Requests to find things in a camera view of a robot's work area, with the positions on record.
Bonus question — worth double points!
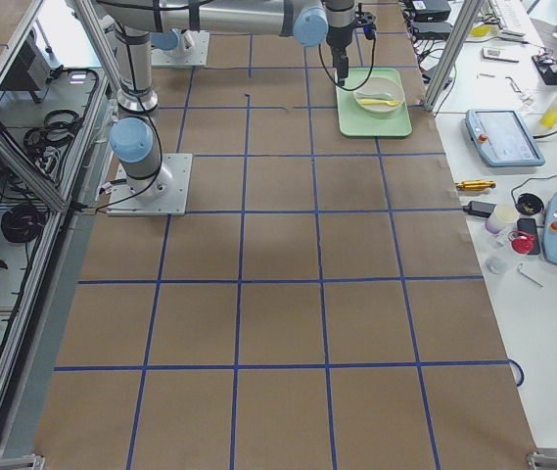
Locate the black power adapter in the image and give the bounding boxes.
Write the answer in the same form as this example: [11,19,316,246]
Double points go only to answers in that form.
[462,201,495,218]

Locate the teach pendant far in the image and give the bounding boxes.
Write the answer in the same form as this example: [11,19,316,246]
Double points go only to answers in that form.
[465,109,545,167]

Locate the light green tray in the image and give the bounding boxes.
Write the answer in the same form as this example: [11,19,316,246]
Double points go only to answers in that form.
[336,68,412,138]

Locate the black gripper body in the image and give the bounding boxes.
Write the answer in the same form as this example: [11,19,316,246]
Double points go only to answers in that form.
[330,46,348,70]

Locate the aluminium frame post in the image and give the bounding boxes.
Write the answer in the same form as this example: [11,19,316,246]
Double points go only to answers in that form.
[422,0,483,112]

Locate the yellow plastic fork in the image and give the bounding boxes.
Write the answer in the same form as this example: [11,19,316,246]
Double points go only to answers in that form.
[357,98,402,107]

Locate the grey green plastic spoon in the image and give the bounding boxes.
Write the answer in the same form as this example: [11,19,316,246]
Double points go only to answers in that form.
[354,91,394,100]

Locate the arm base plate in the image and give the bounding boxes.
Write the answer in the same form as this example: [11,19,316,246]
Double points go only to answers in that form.
[151,29,210,68]
[106,153,193,216]

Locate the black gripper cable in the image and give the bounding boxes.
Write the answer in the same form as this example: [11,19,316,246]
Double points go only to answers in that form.
[317,14,377,94]

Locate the white plastic cup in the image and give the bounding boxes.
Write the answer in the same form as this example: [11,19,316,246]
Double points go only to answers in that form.
[485,204,519,234]

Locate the white round plate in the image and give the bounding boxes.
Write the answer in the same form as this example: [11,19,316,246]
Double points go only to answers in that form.
[352,77,405,114]

